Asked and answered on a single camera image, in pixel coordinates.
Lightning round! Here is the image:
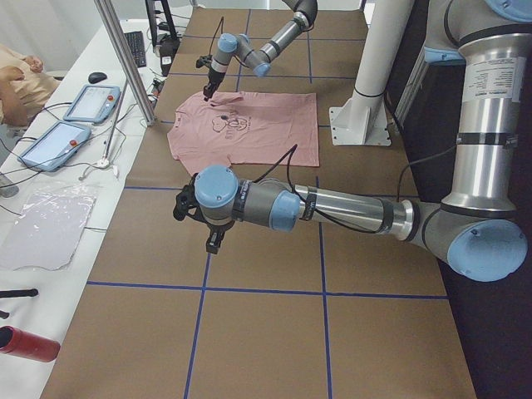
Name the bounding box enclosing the red bottle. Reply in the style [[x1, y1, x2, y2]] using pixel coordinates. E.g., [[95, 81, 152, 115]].
[[1, 326, 61, 362]]

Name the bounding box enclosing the black power box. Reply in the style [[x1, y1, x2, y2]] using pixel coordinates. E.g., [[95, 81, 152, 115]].
[[154, 34, 180, 76]]

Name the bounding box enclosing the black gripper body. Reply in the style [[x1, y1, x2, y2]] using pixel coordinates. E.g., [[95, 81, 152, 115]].
[[205, 224, 227, 254], [203, 68, 223, 100]]

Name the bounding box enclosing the teach pendant tablet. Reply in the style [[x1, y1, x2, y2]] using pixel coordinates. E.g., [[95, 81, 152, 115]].
[[63, 85, 121, 124], [17, 121, 91, 172]]

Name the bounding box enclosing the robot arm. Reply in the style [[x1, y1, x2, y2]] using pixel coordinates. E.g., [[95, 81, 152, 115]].
[[185, 1, 531, 282], [203, 0, 318, 101]]

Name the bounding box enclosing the black camera tripod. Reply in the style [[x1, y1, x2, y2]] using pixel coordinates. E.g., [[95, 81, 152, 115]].
[[144, 0, 184, 47]]

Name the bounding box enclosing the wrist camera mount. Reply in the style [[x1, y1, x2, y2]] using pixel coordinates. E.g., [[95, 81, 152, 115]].
[[195, 54, 213, 69], [173, 184, 205, 223]]

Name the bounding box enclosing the person in beige clothes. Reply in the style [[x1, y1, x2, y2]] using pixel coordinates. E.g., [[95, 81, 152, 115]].
[[1, 44, 60, 128]]

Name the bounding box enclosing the black keyboard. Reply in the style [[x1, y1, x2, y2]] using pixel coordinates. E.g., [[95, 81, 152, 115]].
[[124, 31, 146, 67]]

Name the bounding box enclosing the pink t-shirt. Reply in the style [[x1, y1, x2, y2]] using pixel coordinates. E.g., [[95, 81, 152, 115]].
[[167, 91, 319, 175]]

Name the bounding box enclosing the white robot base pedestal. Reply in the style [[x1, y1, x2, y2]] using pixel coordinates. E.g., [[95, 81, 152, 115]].
[[329, 0, 415, 146]]

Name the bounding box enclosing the silver reacher rod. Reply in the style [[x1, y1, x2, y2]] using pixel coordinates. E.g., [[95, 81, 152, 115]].
[[97, 81, 128, 169]]

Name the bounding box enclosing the clear plastic bag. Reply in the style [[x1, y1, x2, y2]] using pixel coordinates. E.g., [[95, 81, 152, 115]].
[[1, 181, 100, 271]]

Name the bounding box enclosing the black computer mouse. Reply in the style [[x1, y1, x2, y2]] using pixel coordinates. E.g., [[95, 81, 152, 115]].
[[87, 71, 107, 84]]

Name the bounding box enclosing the aluminium frame post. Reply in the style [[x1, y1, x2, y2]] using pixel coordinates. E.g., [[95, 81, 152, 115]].
[[94, 0, 155, 126]]

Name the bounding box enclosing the lower teach pendant tablet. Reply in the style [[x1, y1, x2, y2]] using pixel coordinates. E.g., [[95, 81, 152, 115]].
[[17, 121, 91, 172]]

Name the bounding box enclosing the upper teach pendant tablet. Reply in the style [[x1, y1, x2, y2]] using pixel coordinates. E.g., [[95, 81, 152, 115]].
[[63, 85, 121, 124]]

